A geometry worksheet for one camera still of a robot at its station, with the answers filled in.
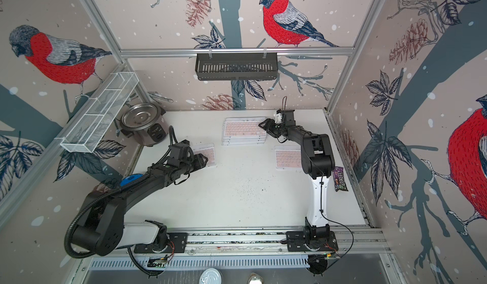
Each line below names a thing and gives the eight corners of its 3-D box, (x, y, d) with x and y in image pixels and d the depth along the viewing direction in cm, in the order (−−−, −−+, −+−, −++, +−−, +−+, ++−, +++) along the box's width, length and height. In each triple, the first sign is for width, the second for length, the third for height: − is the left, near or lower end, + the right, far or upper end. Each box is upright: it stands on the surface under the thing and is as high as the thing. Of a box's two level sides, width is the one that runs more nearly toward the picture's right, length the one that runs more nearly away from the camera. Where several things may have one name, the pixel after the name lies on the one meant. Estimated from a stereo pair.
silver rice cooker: (128, 147, 105) (111, 129, 92) (141, 122, 117) (128, 103, 104) (164, 147, 105) (152, 129, 92) (173, 122, 117) (163, 102, 104)
